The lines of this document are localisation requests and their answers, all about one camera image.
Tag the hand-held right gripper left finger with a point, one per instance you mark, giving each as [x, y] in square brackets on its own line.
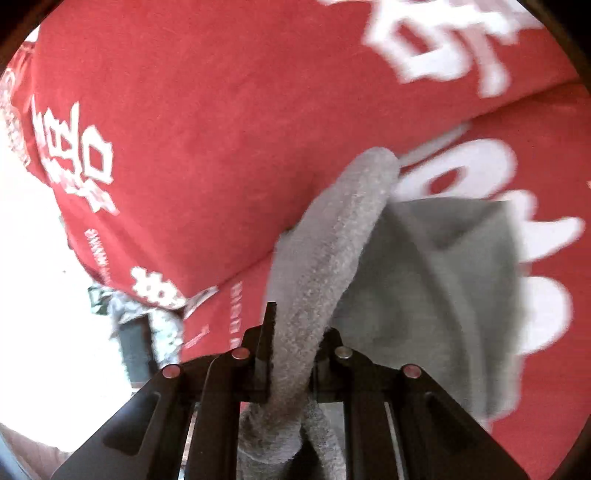
[262, 355]

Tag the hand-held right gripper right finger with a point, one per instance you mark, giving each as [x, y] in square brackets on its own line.
[328, 357]

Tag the grey fleece garment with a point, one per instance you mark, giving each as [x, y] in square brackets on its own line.
[406, 277]

